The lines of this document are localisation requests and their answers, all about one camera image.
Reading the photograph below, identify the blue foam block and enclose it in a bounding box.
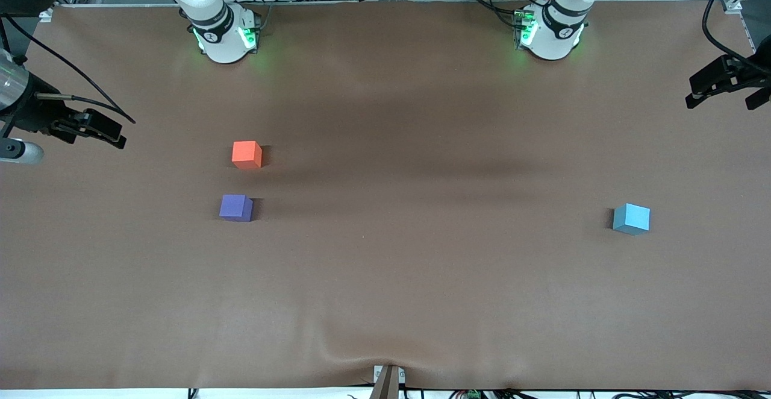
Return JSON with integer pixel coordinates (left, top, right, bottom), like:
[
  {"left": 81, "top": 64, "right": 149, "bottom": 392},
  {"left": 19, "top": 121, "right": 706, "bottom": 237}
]
[{"left": 613, "top": 203, "right": 651, "bottom": 236}]

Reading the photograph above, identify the orange foam block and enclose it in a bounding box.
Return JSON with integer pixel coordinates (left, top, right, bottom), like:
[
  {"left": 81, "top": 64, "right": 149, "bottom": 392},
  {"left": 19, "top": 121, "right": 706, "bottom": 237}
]
[{"left": 232, "top": 140, "right": 264, "bottom": 170}]

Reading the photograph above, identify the purple foam block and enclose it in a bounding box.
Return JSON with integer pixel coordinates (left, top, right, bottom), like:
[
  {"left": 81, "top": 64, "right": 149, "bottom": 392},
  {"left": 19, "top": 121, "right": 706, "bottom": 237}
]
[{"left": 219, "top": 194, "right": 254, "bottom": 222}]

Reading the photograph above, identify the brown table mat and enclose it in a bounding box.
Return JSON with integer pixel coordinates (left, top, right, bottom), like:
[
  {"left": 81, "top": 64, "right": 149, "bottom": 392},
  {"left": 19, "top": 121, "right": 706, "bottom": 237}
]
[{"left": 0, "top": 0, "right": 771, "bottom": 391}]

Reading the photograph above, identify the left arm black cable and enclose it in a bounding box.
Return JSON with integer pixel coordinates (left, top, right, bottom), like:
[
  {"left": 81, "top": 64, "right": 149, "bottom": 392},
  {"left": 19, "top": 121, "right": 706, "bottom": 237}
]
[{"left": 702, "top": 0, "right": 757, "bottom": 65}]

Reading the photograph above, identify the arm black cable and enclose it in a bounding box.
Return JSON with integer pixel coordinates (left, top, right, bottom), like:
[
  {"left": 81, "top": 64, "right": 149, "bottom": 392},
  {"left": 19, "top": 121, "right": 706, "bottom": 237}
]
[
  {"left": 0, "top": 16, "right": 136, "bottom": 125},
  {"left": 702, "top": 0, "right": 757, "bottom": 65}
]

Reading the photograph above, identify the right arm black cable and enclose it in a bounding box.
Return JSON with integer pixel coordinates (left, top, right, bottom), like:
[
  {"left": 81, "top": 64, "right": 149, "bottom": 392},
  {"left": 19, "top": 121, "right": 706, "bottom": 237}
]
[{"left": 0, "top": 16, "right": 136, "bottom": 125}]

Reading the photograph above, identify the brown strap clamp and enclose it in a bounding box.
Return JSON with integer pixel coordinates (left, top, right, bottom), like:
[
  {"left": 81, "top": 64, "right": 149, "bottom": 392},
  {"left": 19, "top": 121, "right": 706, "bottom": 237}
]
[{"left": 370, "top": 364, "right": 405, "bottom": 399}]

